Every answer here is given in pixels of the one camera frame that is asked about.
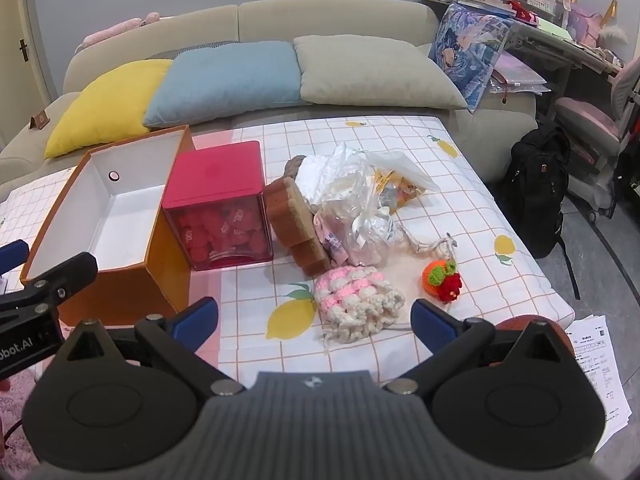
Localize translucent drawstring bag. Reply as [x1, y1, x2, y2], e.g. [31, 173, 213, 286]
[315, 195, 407, 267]

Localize black backpack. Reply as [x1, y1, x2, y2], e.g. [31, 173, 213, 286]
[499, 127, 572, 261]

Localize brown plush toy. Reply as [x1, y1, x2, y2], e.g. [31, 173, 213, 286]
[264, 177, 332, 277]

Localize small pink cloth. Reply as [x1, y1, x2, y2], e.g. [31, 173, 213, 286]
[312, 212, 352, 267]

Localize yellow snack packet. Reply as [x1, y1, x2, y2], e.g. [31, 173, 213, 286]
[372, 167, 427, 207]

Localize white cord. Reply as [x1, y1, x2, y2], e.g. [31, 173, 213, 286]
[397, 232, 458, 262]

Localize purple folder stack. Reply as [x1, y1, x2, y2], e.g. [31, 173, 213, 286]
[491, 51, 552, 97]

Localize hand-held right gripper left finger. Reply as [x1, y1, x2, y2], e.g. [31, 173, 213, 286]
[44, 296, 247, 395]

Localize brown basketball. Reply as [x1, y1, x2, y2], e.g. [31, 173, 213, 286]
[492, 314, 574, 362]

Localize pink plush toy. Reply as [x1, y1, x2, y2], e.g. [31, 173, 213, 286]
[75, 11, 162, 53]

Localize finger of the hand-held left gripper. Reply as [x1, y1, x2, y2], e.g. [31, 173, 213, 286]
[20, 251, 99, 312]
[0, 239, 31, 277]

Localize grey study desk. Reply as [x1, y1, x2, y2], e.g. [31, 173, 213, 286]
[502, 10, 626, 111]

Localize printed paper sheets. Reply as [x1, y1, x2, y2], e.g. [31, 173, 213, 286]
[564, 315, 634, 453]

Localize pink fluffy rug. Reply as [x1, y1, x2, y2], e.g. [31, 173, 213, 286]
[0, 330, 68, 466]

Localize white crumpled plastic bag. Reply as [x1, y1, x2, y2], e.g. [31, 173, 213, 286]
[295, 142, 442, 213]

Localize blue cartoon print pillow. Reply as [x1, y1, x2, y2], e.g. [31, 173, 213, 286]
[429, 3, 516, 113]

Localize beige pillow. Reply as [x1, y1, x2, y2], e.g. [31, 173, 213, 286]
[293, 35, 470, 111]

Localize beige sofa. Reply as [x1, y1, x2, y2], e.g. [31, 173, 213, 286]
[0, 0, 539, 187]

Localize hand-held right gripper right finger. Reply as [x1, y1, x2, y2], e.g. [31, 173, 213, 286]
[384, 298, 583, 395]

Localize lemon print checked blanket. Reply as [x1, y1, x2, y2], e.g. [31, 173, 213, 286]
[0, 115, 576, 387]

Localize red lidded clear cube box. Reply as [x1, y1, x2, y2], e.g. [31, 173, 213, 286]
[161, 141, 275, 272]

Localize pink plush bag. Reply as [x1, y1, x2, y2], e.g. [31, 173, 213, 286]
[567, 2, 632, 50]

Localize light blue pillow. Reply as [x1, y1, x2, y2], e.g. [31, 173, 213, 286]
[143, 41, 307, 128]

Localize yellow pillow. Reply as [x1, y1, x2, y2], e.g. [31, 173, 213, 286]
[44, 59, 175, 160]

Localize orange cardboard box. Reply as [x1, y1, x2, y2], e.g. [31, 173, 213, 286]
[20, 125, 197, 327]

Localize crochet orange strawberry charm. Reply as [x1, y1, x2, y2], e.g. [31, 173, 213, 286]
[424, 259, 464, 304]

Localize pink white crochet pouch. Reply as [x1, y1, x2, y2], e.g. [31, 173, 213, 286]
[314, 266, 407, 345]

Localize pink grey desk chair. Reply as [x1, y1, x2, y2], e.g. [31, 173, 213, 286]
[554, 55, 640, 222]

